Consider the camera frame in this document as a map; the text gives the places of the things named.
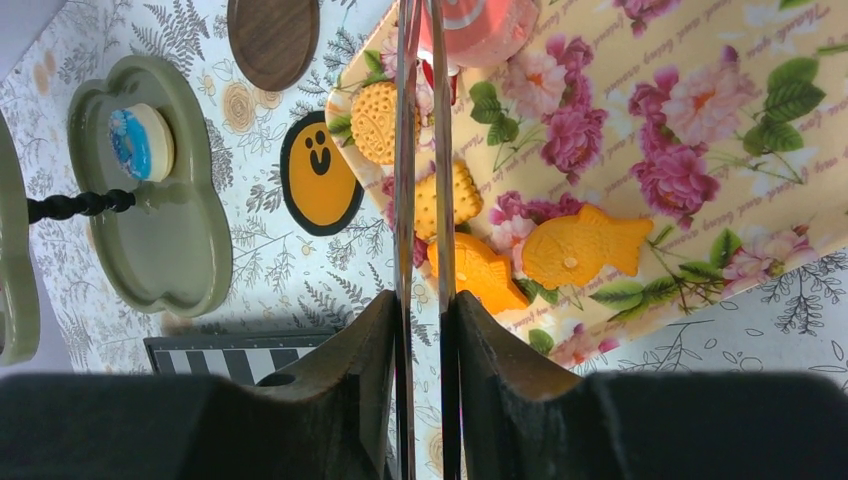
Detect green three-tier dessert stand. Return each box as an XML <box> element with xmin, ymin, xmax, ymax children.
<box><xmin>1</xmin><ymin>55</ymin><xmax>233</xmax><ymax>365</ymax></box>

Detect pink swirl roll cake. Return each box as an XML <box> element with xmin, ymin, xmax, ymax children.
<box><xmin>418</xmin><ymin>0</ymin><xmax>539</xmax><ymax>72</ymax></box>

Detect metal serving tongs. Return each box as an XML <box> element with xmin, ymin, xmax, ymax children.
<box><xmin>394</xmin><ymin>1</ymin><xmax>462</xmax><ymax>479</ymax></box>

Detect blue frosted donut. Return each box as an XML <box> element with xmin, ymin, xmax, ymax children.
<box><xmin>108</xmin><ymin>103</ymin><xmax>175</xmax><ymax>182</ymax></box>

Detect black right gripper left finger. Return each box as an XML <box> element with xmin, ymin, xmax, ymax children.
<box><xmin>1</xmin><ymin>291</ymin><xmax>398</xmax><ymax>479</ymax></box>

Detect orange smiley face coaster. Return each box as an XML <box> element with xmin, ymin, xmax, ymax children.
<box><xmin>280</xmin><ymin>111</ymin><xmax>364</xmax><ymax>237</ymax></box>

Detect square orange cracker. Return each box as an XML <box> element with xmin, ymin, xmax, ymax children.
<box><xmin>414</xmin><ymin>161</ymin><xmax>483</xmax><ymax>240</ymax></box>

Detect floral tablecloth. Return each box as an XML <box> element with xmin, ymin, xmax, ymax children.
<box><xmin>1</xmin><ymin>1</ymin><xmax>847</xmax><ymax>386</ymax></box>

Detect orange fish cookie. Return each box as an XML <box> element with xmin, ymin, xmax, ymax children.
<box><xmin>521</xmin><ymin>204</ymin><xmax>654</xmax><ymax>289</ymax></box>
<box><xmin>454</xmin><ymin>232</ymin><xmax>530</xmax><ymax>315</ymax></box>

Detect round orange biscuit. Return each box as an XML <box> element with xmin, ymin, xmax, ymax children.
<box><xmin>351</xmin><ymin>82</ymin><xmax>397</xmax><ymax>165</ymax></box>

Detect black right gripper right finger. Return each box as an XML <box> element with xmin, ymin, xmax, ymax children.
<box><xmin>453</xmin><ymin>292</ymin><xmax>847</xmax><ymax>479</ymax></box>

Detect black white chessboard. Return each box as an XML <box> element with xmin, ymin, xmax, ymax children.
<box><xmin>143</xmin><ymin>328</ymin><xmax>337</xmax><ymax>386</ymax></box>

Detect dark brown round coaster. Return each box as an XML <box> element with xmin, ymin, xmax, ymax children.
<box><xmin>226</xmin><ymin>0</ymin><xmax>320</xmax><ymax>92</ymax></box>

